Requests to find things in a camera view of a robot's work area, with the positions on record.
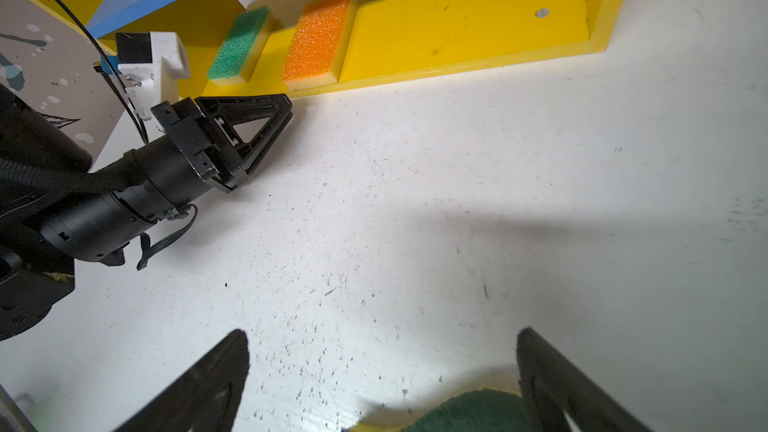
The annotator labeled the green topped sponge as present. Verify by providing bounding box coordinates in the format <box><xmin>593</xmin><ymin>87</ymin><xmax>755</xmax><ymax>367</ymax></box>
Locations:
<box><xmin>207</xmin><ymin>6</ymin><xmax>275</xmax><ymax>87</ymax></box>

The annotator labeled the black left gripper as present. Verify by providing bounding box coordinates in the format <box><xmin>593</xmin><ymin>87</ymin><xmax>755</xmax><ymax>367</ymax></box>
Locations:
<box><xmin>128</xmin><ymin>94</ymin><xmax>293</xmax><ymax>210</ymax></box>

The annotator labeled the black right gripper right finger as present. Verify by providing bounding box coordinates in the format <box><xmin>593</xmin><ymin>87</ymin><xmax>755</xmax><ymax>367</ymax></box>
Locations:
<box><xmin>516</xmin><ymin>327</ymin><xmax>650</xmax><ymax>432</ymax></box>

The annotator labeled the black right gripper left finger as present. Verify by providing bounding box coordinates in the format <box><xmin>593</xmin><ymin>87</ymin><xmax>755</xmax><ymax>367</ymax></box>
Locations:
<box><xmin>118</xmin><ymin>329</ymin><xmax>249</xmax><ymax>431</ymax></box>

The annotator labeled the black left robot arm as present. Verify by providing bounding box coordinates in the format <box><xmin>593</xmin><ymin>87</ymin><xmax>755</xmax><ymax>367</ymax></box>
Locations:
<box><xmin>1</xmin><ymin>89</ymin><xmax>293</xmax><ymax>339</ymax></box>

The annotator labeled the orange topped sponge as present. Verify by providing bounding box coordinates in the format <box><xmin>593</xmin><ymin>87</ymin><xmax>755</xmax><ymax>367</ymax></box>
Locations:
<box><xmin>281</xmin><ymin>0</ymin><xmax>358</xmax><ymax>91</ymax></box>

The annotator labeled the dark green wavy scourer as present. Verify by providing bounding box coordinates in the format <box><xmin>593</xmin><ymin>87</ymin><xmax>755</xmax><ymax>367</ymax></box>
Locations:
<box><xmin>346</xmin><ymin>389</ymin><xmax>532</xmax><ymax>432</ymax></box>

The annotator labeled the yellow shelf unit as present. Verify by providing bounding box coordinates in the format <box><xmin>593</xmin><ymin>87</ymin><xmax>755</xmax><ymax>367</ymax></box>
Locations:
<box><xmin>31</xmin><ymin>0</ymin><xmax>624</xmax><ymax>96</ymax></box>

